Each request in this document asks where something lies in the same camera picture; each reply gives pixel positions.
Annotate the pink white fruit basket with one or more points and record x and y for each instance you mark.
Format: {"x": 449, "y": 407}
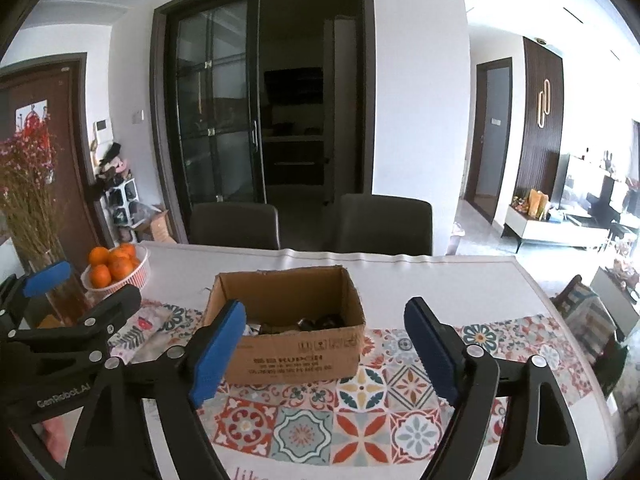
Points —
{"x": 135, "y": 280}

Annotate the patterned table runner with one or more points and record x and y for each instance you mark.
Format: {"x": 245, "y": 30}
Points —
{"x": 300, "y": 435}

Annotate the person's left hand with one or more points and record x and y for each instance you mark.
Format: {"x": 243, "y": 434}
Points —
{"x": 57, "y": 435}

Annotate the dark interior door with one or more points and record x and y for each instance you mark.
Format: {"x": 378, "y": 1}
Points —
{"x": 492, "y": 135}

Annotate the vase of dried red flowers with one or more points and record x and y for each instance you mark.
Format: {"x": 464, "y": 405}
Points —
{"x": 30, "y": 185}

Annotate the dark dining chair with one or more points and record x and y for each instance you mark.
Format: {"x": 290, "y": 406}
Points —
{"x": 235, "y": 227}
{"x": 382, "y": 225}

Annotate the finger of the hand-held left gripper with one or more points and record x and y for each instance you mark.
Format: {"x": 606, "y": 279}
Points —
{"x": 117, "y": 305}
{"x": 47, "y": 277}

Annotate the white shoe rack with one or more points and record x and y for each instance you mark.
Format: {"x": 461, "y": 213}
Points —
{"x": 120, "y": 200}

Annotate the brown cardboard box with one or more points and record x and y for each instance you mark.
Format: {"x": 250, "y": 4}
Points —
{"x": 290, "y": 360}

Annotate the white intercom panel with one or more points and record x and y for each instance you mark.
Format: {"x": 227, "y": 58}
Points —
{"x": 102, "y": 126}

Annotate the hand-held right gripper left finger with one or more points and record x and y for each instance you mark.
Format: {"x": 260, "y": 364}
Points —
{"x": 220, "y": 355}

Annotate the brown entrance door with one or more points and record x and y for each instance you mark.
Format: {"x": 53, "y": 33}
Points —
{"x": 70, "y": 160}

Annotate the chair with patterned blanket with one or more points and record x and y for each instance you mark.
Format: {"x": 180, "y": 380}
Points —
{"x": 590, "y": 320}

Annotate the black battery charger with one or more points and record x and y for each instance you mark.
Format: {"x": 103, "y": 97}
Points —
{"x": 324, "y": 321}

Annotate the patterned tissue pack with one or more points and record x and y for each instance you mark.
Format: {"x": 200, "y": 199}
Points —
{"x": 142, "y": 327}

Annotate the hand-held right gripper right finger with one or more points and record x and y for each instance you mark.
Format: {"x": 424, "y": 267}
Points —
{"x": 430, "y": 350}

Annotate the white tablecloth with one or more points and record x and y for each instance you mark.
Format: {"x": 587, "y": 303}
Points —
{"x": 450, "y": 285}

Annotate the white light switch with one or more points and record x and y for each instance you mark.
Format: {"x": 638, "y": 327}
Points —
{"x": 138, "y": 116}

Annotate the flat screen television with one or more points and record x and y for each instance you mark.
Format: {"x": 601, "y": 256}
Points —
{"x": 580, "y": 180}

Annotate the orange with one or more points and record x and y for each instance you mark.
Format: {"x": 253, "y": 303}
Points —
{"x": 99, "y": 256}
{"x": 127, "y": 249}
{"x": 100, "y": 275}
{"x": 120, "y": 267}

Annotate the black glass sliding door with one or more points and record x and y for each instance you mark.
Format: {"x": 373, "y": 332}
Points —
{"x": 225, "y": 110}

